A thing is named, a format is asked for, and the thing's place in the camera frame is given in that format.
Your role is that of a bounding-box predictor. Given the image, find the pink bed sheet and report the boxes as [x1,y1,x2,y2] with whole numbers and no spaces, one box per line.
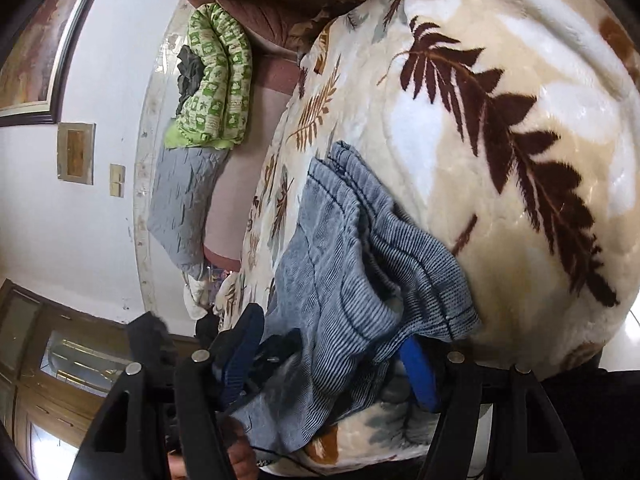
[202,55,301,271]

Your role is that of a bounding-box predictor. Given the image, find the brown quilted cushion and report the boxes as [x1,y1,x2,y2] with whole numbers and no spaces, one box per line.
[177,0,331,56]

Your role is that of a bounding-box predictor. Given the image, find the grey quilted pillow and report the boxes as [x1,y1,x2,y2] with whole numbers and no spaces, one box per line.
[147,149,231,278]

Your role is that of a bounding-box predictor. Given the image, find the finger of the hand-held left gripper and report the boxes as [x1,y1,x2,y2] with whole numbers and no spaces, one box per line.
[254,329,303,395]

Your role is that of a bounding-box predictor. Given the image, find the white crumpled cloth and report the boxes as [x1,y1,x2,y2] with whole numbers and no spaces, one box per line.
[182,265,217,321]

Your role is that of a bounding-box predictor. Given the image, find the dark framed wall picture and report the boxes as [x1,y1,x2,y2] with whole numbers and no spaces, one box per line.
[0,0,118,127]

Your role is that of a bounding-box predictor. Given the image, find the cream leaf-print blanket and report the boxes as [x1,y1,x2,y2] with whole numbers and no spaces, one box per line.
[215,0,640,478]

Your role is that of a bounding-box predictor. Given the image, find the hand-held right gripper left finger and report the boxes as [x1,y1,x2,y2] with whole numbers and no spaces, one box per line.
[67,304,266,480]

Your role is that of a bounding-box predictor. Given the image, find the blue-grey ribbed pants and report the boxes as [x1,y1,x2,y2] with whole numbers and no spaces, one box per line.
[227,141,482,453]

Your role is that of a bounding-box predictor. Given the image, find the green patterned quilt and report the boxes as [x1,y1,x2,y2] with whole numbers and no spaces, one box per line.
[165,2,253,150]

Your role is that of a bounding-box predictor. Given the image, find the person's left hand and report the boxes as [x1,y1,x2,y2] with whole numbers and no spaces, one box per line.
[169,414,262,480]

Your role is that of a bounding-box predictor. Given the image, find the dark grey garment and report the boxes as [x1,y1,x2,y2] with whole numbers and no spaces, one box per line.
[175,45,207,116]

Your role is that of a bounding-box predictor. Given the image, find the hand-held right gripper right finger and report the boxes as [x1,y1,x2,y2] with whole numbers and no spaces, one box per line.
[399,337,583,480]

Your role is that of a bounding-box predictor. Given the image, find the small framed wall panel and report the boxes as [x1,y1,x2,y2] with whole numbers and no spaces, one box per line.
[56,122,96,186]

